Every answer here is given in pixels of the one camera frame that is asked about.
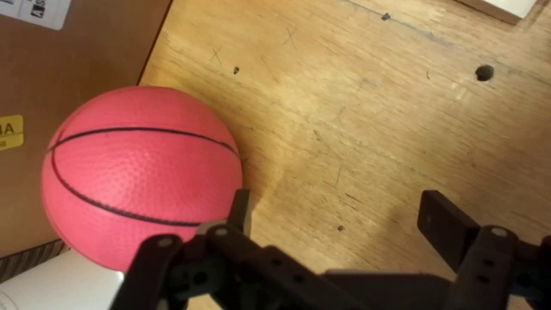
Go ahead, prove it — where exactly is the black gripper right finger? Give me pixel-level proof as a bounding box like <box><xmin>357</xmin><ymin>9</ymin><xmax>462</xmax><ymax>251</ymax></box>
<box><xmin>416</xmin><ymin>189</ymin><xmax>551</xmax><ymax>310</ymax></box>

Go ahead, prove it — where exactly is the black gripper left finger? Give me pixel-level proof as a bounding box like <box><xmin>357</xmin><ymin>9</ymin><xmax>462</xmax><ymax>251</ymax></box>
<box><xmin>108</xmin><ymin>189</ymin><xmax>344</xmax><ymax>310</ymax></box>

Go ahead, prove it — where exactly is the pink toy basketball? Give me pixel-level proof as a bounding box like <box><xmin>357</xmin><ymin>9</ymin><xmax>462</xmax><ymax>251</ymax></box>
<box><xmin>40</xmin><ymin>86</ymin><xmax>242</xmax><ymax>270</ymax></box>

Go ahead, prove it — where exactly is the wooden strip with holes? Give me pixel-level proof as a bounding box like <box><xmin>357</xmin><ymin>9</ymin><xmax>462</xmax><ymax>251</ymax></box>
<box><xmin>457</xmin><ymin>0</ymin><xmax>538</xmax><ymax>26</ymax></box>

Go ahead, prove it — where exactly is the cardboard shipping box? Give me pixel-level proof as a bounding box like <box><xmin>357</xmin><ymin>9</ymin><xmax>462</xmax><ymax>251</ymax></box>
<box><xmin>0</xmin><ymin>0</ymin><xmax>171</xmax><ymax>281</ymax></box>

